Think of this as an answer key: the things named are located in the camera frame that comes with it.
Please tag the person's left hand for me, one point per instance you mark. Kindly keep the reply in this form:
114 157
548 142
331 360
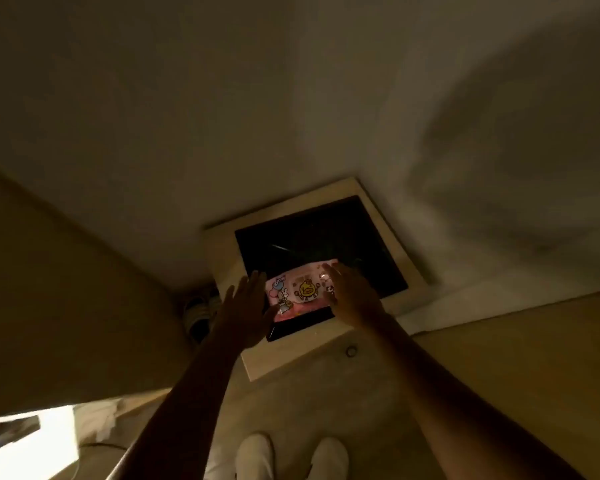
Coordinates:
245 314

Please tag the person's right hand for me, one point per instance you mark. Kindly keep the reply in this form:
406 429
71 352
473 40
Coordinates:
355 299

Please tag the pink wet wipe pack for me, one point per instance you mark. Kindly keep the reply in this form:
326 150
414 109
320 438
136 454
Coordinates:
302 289

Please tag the person's left forearm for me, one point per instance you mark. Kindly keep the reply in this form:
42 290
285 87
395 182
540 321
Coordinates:
190 409

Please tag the person's right forearm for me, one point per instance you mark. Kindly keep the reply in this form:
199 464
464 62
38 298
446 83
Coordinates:
455 414

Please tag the person's left white slipper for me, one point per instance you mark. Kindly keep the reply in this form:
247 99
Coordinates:
255 457

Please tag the person's white slipper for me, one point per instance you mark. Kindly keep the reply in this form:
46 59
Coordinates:
328 459
255 457

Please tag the person's right white slipper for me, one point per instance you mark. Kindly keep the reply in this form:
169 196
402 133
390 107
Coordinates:
328 459

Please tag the dark white sandal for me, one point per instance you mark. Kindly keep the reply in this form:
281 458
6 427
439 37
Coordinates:
196 317
214 300

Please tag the wooden side table black top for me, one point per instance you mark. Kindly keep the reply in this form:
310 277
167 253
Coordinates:
320 229

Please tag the tan wooden cabinet panel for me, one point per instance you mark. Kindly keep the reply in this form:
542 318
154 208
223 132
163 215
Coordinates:
65 304

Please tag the white box with dark print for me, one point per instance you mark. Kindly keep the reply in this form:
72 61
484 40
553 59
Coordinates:
45 449

